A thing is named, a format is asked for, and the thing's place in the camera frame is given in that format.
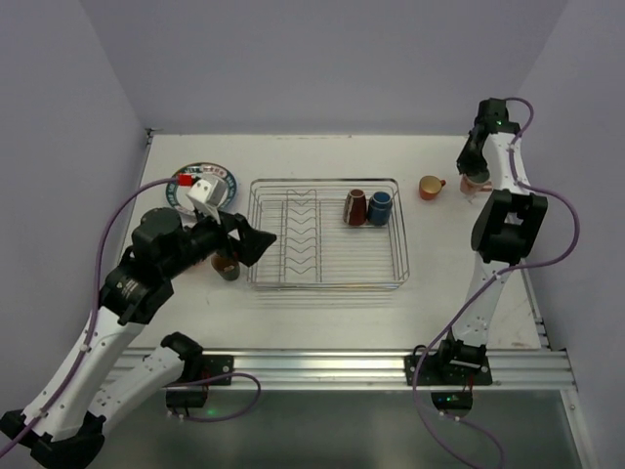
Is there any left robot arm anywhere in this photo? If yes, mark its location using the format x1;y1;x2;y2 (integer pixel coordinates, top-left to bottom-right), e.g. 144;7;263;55
1;208;276;468

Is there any black cup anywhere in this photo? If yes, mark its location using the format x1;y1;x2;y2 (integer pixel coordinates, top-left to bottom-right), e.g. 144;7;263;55
211;254;240;281

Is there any green rimmed printed plate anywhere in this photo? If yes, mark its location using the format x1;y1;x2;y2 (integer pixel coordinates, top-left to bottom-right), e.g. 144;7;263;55
165;162;238;218

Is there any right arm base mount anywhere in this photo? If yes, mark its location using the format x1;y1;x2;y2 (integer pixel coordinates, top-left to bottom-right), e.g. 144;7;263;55
403;339;493;418

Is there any red orange cup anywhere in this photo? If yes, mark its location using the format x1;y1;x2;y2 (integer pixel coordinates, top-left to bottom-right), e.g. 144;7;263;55
418;175;446;201

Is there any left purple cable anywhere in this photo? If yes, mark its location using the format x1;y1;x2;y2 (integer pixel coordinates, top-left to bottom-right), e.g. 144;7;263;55
0;176;263;453

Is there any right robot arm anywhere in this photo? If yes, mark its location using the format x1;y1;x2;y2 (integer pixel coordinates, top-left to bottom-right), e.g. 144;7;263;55
435;98;548;383

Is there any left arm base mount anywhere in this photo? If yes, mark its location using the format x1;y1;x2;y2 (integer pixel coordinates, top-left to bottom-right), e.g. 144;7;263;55
165;355;233;415

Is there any dark brown cup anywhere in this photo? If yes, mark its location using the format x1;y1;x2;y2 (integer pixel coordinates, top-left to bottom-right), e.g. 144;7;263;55
343;189;367;227

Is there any pink cup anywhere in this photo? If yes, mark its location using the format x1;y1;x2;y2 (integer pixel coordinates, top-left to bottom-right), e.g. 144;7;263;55
460;172;493;196

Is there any blue cup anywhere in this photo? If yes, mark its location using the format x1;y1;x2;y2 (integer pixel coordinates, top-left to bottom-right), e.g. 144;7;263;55
367;192;393;227

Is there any wire dish rack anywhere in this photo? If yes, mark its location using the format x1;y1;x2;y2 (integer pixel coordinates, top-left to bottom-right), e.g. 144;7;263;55
247;178;410;290

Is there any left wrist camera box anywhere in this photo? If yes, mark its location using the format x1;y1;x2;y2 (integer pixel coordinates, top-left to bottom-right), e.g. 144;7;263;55
178;174;228;224

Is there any aluminium rail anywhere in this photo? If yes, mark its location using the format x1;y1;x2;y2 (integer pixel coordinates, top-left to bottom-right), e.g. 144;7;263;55
97;349;580;392

